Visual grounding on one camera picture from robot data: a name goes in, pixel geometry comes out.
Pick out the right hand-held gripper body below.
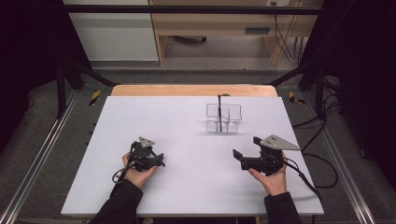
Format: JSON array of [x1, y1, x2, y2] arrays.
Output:
[[241, 134, 302, 176]]

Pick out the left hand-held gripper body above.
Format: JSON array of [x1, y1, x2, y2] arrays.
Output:
[[128, 135, 161, 173]]

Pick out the clear plastic organizer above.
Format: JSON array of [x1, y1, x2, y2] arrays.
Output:
[[205, 103, 243, 134]]

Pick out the person's left hand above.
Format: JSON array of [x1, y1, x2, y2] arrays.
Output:
[[121, 151, 159, 189]]

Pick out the person's right hand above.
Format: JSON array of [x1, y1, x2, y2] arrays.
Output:
[[247, 152, 288, 197]]

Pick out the white table board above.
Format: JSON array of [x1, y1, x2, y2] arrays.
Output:
[[61, 95, 325, 217]]

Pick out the yellow clamp right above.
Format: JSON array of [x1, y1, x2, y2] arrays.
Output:
[[288, 91, 306, 105]]

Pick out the yellow clamp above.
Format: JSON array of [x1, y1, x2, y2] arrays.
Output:
[[288, 91, 306, 105], [88, 90, 102, 106]]

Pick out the black metal stand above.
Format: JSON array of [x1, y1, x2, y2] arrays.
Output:
[[55, 59, 120, 119], [267, 62, 326, 119]]

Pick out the wooden table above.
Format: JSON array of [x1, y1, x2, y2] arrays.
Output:
[[110, 84, 278, 98]]

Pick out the yellow clamp left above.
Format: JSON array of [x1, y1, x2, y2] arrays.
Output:
[[88, 90, 102, 106]]

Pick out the black curtain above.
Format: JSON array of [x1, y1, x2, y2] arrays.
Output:
[[300, 0, 396, 190], [0, 0, 94, 150]]

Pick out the white cabinet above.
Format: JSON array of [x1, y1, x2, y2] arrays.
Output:
[[63, 0, 160, 63]]

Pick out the wooden desk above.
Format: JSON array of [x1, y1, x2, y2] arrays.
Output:
[[148, 0, 325, 67]]

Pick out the black floor cables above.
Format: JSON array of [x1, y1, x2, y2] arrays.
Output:
[[292, 76, 344, 153]]

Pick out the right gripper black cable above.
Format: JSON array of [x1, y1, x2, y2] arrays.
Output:
[[281, 152, 339, 201]]

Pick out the aluminium rail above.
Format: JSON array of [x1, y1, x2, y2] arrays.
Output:
[[303, 90, 377, 224], [0, 90, 80, 224]]

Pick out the black hanging cables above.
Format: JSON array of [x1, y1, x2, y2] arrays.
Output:
[[270, 1, 307, 64]]

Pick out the black horizontal frame bar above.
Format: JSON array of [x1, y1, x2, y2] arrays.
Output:
[[62, 4, 323, 16]]

